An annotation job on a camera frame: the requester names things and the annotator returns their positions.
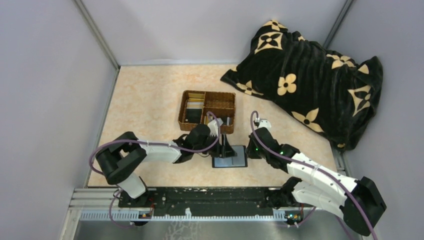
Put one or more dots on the black card in basket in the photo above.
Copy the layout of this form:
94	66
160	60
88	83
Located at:
193	115

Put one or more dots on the black wallet in basket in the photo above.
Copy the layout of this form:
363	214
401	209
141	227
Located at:
227	121

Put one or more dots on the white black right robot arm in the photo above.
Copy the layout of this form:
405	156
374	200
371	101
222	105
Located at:
357	202

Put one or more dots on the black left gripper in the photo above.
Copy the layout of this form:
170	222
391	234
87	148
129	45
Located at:
224	145

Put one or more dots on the brown wicker divided basket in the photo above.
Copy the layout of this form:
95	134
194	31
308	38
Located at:
221	104

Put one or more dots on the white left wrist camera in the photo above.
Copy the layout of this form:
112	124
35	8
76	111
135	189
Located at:
215	127

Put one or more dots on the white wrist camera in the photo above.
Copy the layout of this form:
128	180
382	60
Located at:
262	123
215	127

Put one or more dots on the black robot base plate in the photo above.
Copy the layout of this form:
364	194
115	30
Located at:
210	201

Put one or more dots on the black floral patterned blanket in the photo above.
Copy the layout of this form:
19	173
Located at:
326	91

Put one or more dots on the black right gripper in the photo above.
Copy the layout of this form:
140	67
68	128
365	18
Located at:
252	149

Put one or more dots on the black leather card holder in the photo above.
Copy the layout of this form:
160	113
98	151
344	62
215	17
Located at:
240	160

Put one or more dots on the silver card in basket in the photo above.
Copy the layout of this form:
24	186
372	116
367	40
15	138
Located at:
194	105

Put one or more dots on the gold card in basket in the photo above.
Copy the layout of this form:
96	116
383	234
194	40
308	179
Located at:
196	97

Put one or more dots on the aluminium frame rail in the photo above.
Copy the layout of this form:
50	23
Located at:
101	204

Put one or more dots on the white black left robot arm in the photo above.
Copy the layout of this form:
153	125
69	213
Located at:
119	159

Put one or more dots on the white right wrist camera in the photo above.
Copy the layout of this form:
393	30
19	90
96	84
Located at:
262	123

